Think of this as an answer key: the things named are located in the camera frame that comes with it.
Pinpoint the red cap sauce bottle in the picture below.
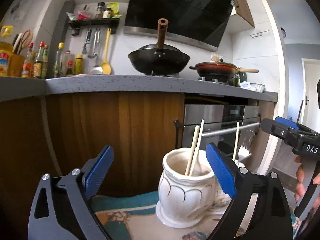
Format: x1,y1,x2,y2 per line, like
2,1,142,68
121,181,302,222
21,42,34,78

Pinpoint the green glass bottle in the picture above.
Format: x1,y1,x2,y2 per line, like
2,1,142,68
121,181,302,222
33,42,48,79

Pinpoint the yellow hanging spatula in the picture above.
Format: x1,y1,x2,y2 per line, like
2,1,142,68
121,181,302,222
101,28,111,75

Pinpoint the clear yellow cap bottle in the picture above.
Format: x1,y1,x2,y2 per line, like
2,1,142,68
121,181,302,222
53,42,64,78

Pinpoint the white ceramic utensil holder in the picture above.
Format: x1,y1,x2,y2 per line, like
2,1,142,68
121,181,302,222
156,148,231,229

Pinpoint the person right hand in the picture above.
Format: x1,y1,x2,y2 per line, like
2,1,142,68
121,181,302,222
295,164,320,216

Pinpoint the silver metal fork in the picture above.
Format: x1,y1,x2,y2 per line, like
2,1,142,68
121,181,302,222
238,129,255,162

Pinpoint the horse print quilted mat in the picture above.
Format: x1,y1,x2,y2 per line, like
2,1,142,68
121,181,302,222
91,191,301,240

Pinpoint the red brown frying pan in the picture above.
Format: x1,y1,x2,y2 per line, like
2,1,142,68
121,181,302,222
189,62,259,82

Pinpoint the black wall spice shelf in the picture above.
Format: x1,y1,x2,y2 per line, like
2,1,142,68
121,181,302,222
68,18,120,34

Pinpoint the wooden knife block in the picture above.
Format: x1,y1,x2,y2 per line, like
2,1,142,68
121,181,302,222
8,54,25,77

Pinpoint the black range hood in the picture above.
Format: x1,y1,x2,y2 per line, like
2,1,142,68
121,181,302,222
124,0,234,51

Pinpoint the yellow oil bottle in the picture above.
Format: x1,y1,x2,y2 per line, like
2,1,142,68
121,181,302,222
0,25,14,76

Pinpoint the grey stone countertop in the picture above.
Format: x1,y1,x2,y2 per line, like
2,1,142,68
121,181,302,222
1,74,278,102

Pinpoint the wooden chopstick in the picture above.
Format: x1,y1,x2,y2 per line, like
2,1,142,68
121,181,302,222
189,119,204,176
184,125,200,176

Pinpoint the black wok wooden handle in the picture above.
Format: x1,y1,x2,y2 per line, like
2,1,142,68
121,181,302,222
128,18,190,76

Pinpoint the stainless steel oven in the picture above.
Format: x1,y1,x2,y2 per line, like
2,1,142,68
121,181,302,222
182,104,260,160

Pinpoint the yellow mustard bottle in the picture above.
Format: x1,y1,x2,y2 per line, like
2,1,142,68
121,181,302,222
74,54,83,75

